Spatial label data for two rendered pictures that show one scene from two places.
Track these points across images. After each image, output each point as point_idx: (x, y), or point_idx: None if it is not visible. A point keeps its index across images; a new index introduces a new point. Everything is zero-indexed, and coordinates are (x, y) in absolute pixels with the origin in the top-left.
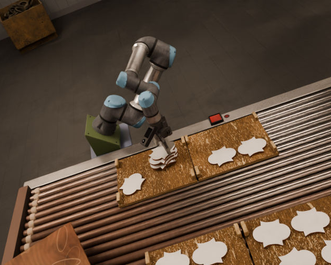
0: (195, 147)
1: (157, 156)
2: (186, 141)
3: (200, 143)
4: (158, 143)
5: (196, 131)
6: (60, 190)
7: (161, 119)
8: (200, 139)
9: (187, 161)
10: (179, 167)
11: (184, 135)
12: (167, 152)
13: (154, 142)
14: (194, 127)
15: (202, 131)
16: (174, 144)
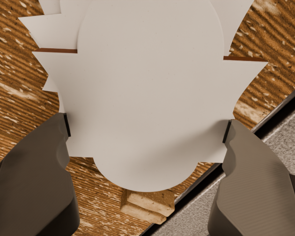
0: (85, 191)
1: (128, 35)
2: (124, 207)
3: (88, 207)
4: (288, 132)
5: (168, 223)
6: None
7: None
8: (106, 218)
9: (29, 130)
10: (9, 75)
11: (162, 219)
12: (41, 124)
13: (261, 147)
14: (190, 230)
15: (157, 227)
16: (118, 185)
